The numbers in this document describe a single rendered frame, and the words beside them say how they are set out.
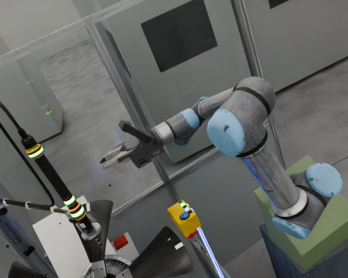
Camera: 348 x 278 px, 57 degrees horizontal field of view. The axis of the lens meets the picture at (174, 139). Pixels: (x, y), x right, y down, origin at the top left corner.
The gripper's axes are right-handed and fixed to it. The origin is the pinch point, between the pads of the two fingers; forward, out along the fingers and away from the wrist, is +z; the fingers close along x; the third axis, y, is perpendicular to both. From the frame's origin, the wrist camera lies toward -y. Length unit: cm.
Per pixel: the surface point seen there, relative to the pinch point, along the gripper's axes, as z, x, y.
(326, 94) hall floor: -286, 198, 164
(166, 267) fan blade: -0.2, -6.6, 48.5
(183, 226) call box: -17, 21, 61
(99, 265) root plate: 21.2, 5.4, 39.6
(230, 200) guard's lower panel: -63, 71, 109
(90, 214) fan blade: 14.8, 16.3, 24.7
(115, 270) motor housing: 18, 10, 51
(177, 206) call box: -21, 34, 59
